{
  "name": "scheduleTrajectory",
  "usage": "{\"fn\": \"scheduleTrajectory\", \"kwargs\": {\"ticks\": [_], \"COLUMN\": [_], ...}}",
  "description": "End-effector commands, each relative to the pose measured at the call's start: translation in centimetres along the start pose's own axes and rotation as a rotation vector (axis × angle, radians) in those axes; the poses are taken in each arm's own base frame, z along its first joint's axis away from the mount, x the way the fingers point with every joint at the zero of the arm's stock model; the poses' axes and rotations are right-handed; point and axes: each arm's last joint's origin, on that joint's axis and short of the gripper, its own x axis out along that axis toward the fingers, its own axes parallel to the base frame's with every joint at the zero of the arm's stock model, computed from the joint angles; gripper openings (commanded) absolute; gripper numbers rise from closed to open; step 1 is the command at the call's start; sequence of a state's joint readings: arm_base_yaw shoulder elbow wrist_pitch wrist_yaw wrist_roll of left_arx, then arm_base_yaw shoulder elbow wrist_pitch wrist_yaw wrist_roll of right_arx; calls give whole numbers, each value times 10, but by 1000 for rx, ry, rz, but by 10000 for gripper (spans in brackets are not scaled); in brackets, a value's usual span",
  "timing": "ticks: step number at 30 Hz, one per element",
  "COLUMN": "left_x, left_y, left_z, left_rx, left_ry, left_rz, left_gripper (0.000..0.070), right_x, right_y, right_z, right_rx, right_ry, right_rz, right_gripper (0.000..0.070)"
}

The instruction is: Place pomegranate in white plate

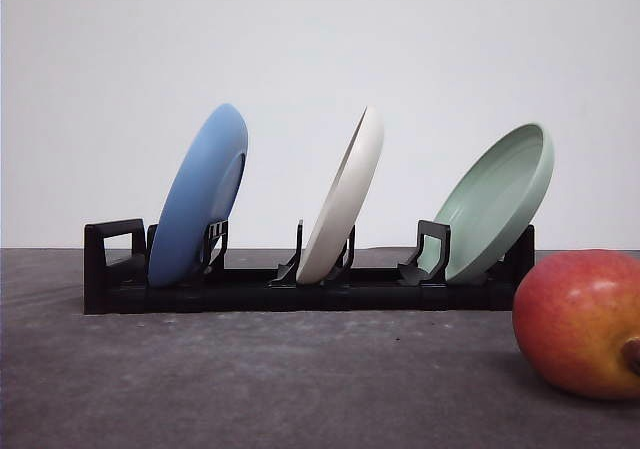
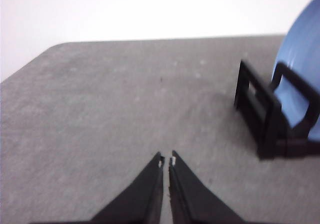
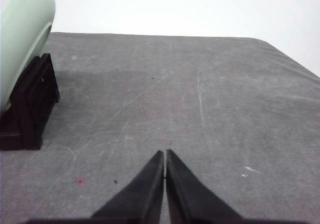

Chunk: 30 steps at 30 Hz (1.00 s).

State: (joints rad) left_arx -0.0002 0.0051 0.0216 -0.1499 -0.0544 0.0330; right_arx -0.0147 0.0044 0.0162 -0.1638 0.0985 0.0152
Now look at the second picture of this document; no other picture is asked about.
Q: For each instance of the black dish rack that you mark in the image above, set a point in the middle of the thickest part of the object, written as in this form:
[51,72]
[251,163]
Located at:
[271,133]

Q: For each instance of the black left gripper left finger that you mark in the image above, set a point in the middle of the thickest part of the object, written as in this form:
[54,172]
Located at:
[141,203]

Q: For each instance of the blue plate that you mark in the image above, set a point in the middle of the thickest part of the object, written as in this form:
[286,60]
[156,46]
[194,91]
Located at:
[301,51]

